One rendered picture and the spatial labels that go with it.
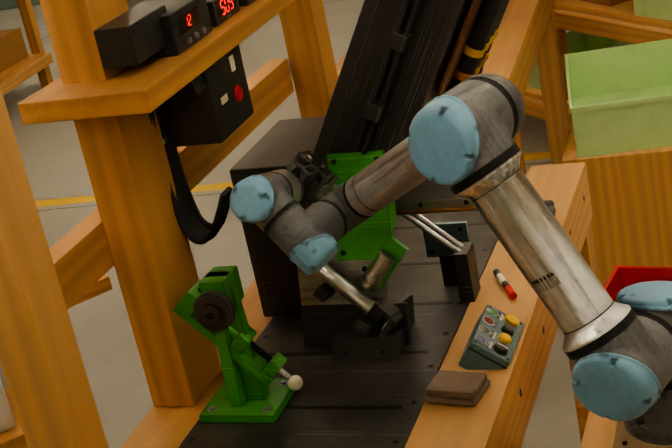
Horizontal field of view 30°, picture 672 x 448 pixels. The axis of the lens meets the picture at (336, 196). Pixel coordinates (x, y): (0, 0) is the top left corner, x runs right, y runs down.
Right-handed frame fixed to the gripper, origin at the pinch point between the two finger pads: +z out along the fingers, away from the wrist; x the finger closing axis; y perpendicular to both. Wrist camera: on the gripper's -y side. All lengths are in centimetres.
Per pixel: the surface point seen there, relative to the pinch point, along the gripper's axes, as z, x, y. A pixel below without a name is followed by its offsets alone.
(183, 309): -23.8, -0.2, -26.3
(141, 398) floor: 151, 33, -155
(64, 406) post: -56, -2, -37
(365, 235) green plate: 3.3, -12.9, -2.0
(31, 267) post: -60, 14, -20
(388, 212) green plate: 3.3, -13.5, 4.6
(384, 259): -0.5, -19.2, -1.6
